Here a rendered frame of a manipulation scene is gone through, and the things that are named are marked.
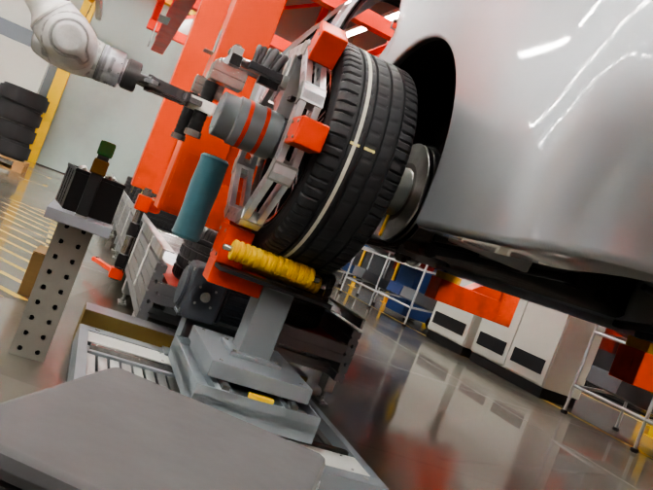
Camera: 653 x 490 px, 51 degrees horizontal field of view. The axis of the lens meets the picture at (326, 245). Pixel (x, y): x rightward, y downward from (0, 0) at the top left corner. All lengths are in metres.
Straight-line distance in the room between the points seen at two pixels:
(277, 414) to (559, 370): 5.04
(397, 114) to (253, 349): 0.79
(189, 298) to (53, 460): 1.56
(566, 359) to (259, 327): 4.98
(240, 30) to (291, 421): 1.32
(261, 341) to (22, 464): 1.38
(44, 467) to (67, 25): 1.05
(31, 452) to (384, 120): 1.30
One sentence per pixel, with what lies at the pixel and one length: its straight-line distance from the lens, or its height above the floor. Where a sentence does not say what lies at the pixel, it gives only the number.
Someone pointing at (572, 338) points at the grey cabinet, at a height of 0.62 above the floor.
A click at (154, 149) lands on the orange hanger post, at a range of 4.32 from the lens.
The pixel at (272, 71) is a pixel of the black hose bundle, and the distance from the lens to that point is 1.79.
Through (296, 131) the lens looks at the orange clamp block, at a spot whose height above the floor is 0.84.
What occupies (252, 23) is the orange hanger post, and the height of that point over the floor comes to 1.23.
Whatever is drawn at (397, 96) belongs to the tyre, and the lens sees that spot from 1.85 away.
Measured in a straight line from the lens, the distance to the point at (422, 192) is 2.00.
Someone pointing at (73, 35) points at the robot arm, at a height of 0.83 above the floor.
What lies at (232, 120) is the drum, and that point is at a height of 0.84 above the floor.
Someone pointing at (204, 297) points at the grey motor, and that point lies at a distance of 2.23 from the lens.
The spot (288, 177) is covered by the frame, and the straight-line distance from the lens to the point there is 1.74.
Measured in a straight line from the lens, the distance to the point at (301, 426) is 1.91.
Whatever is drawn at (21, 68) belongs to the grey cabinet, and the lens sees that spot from 13.00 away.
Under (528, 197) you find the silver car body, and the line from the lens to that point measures 1.38.
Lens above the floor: 0.62
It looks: level
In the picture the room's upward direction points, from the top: 21 degrees clockwise
